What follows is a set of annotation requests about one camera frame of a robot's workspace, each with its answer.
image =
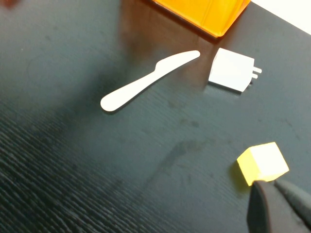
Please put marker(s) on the orange plastic cutlery holder crate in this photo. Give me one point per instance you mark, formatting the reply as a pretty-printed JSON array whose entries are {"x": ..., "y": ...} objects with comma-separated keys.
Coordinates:
[{"x": 201, "y": 14}]

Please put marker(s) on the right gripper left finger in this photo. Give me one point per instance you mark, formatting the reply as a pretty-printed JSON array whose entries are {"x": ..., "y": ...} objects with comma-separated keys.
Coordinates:
[{"x": 267, "y": 211}]

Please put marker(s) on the white plastic knife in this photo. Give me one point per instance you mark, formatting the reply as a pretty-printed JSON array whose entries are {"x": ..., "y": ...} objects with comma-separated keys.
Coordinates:
[{"x": 136, "y": 87}]

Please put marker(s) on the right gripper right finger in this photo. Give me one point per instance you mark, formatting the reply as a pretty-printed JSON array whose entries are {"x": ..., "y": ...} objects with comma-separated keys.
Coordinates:
[{"x": 296, "y": 199}]

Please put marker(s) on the yellow cube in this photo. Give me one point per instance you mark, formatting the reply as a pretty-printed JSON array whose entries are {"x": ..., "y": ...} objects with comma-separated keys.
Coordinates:
[{"x": 263, "y": 162}]

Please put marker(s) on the white power adapter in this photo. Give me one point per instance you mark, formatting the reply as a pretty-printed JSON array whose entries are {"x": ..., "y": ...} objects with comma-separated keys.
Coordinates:
[{"x": 229, "y": 70}]

